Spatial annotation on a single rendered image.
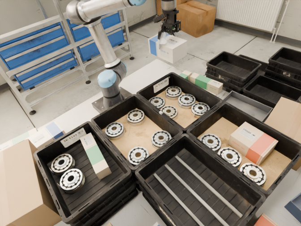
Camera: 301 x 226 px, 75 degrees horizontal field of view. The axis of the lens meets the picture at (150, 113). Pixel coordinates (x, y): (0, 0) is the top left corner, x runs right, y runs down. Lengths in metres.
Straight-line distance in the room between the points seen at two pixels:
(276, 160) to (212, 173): 0.30
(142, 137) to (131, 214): 0.37
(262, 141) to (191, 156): 0.32
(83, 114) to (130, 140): 0.54
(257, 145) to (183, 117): 0.40
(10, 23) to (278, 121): 3.24
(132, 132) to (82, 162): 0.30
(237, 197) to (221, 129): 0.35
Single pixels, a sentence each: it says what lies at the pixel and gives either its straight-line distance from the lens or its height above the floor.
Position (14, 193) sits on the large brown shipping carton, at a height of 0.90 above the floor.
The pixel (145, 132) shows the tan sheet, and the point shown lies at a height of 0.83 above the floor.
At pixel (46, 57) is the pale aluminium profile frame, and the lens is 2.67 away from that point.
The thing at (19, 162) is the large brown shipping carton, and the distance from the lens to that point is 1.14.
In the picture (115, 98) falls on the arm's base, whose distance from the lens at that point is 1.32.
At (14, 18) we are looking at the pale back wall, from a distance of 3.44.
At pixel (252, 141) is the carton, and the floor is 0.90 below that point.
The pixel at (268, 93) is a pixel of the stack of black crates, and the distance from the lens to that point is 2.13.
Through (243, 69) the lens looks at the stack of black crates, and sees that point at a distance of 2.18.
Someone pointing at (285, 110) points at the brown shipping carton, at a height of 0.86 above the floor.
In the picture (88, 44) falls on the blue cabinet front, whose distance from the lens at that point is 2.87.
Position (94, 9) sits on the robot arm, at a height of 1.36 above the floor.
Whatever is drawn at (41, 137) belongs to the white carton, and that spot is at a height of 0.79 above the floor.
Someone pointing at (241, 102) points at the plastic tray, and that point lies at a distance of 1.47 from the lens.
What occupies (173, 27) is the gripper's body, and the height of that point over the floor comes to 1.23.
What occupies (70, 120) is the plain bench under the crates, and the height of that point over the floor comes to 0.70.
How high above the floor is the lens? 1.67
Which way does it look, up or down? 46 degrees down
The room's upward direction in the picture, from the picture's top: 8 degrees counter-clockwise
